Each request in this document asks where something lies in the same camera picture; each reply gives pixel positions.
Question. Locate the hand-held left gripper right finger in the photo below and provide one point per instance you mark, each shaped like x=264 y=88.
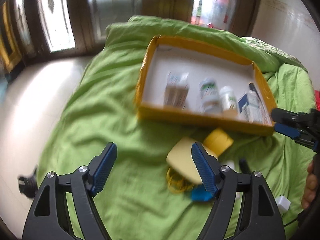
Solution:
x=203 y=170

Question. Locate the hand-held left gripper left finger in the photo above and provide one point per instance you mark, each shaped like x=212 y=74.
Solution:
x=103 y=170

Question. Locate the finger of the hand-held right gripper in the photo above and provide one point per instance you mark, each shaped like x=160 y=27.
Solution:
x=285 y=130
x=282 y=115

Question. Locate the floral hand cream tube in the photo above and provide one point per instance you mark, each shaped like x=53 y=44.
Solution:
x=262 y=110

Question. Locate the blue plastic case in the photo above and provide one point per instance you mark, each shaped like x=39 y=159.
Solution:
x=200 y=195

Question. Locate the yellow jar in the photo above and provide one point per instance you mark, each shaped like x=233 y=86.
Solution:
x=217 y=141

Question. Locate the blue and white medicine box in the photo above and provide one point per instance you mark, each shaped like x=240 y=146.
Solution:
x=246 y=107

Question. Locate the black marker purple cap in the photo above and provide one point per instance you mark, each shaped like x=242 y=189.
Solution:
x=243 y=166

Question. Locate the white bottle striped green label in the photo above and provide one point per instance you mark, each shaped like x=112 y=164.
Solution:
x=228 y=98

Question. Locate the white charger plug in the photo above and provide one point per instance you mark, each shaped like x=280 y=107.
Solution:
x=282 y=203

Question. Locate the white bottle plant label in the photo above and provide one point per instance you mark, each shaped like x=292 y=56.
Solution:
x=210 y=95

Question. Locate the small white carton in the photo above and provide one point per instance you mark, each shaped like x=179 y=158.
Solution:
x=176 y=90

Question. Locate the yellow cardboard box tray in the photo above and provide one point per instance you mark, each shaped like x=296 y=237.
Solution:
x=200 y=62

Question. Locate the person's right hand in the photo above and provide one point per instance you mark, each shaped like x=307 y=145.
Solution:
x=310 y=185

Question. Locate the patterned pillow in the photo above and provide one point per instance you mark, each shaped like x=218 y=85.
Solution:
x=275 y=52

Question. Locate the green blanket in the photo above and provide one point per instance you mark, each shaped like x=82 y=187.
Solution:
x=112 y=105

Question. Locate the black plastic object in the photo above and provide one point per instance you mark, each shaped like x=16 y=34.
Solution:
x=27 y=183

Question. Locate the yellow wooden door frame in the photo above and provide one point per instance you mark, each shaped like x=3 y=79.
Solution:
x=10 y=47

